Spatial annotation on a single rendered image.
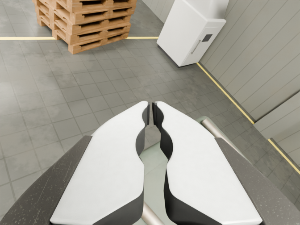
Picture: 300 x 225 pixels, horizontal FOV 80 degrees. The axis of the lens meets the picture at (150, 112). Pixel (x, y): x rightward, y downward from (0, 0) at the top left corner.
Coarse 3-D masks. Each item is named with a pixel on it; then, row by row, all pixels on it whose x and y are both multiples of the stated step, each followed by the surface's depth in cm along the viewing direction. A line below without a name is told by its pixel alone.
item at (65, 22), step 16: (32, 0) 224; (48, 0) 216; (64, 0) 203; (80, 0) 193; (96, 0) 232; (112, 0) 227; (128, 0) 256; (48, 16) 224; (64, 16) 209; (80, 16) 204; (96, 16) 231; (112, 16) 246; (128, 16) 276; (64, 32) 219; (80, 32) 222; (96, 32) 255; (112, 32) 273; (128, 32) 299; (80, 48) 238
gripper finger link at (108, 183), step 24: (120, 120) 10; (144, 120) 11; (96, 144) 8; (120, 144) 8; (144, 144) 10; (96, 168) 7; (120, 168) 7; (72, 192) 6; (96, 192) 6; (120, 192) 6; (72, 216) 5; (96, 216) 5; (120, 216) 6
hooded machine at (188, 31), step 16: (176, 0) 268; (192, 0) 254; (208, 0) 238; (224, 0) 253; (176, 16) 276; (192, 16) 257; (208, 16) 248; (176, 32) 284; (192, 32) 264; (208, 32) 269; (160, 48) 324; (176, 48) 294; (192, 48) 278; (176, 64) 308
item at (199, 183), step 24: (168, 120) 10; (192, 120) 10; (168, 144) 9; (192, 144) 8; (216, 144) 8; (168, 168) 7; (192, 168) 7; (216, 168) 7; (168, 192) 6; (192, 192) 6; (216, 192) 6; (240, 192) 6; (168, 216) 7; (192, 216) 6; (216, 216) 5; (240, 216) 6
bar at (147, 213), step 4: (144, 204) 32; (144, 208) 32; (148, 208) 32; (144, 212) 31; (148, 212) 31; (152, 212) 32; (144, 216) 31; (148, 216) 31; (152, 216) 31; (156, 216) 32; (144, 220) 31; (148, 220) 31; (152, 220) 31; (156, 220) 31; (160, 220) 32; (148, 224) 31; (152, 224) 31; (156, 224) 31; (160, 224) 31; (164, 224) 32
